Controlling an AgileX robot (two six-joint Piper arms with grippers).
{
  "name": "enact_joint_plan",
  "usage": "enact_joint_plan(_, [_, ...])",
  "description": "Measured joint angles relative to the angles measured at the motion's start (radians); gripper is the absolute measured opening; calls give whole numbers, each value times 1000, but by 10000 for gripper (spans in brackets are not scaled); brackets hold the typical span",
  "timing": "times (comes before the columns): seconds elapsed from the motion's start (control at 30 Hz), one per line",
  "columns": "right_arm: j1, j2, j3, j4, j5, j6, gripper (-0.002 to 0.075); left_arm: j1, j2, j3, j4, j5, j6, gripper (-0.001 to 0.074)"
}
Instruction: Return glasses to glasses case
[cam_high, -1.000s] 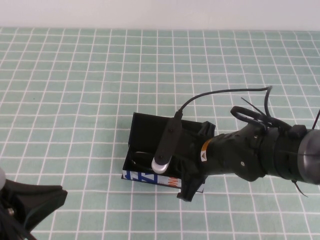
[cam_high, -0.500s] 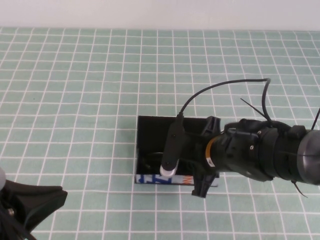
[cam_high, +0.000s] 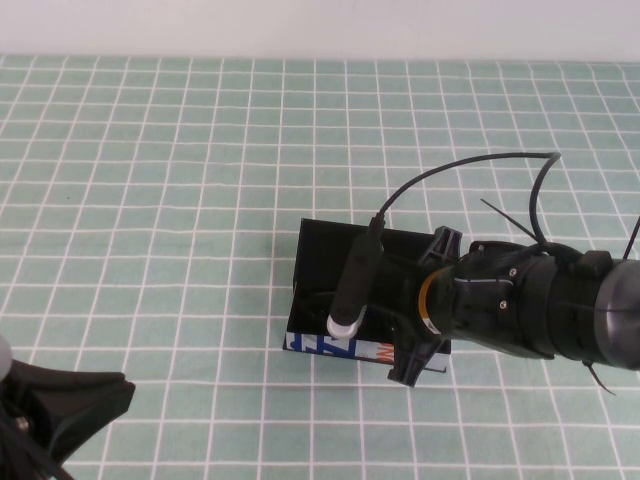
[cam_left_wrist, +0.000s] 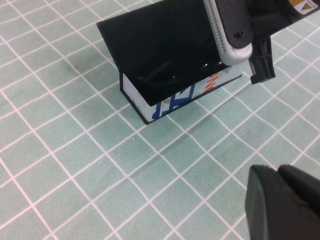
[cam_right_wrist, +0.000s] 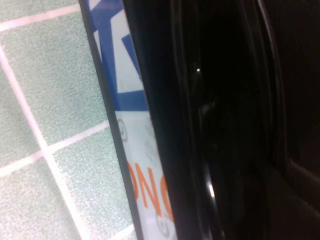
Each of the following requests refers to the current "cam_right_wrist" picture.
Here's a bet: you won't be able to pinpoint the green checkered tablecloth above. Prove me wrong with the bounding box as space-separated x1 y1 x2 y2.
0 0 145 240

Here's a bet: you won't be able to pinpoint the black sunglasses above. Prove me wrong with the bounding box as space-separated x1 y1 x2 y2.
169 0 288 240

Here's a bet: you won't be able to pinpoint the black glasses case printed front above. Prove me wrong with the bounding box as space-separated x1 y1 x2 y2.
78 0 320 240

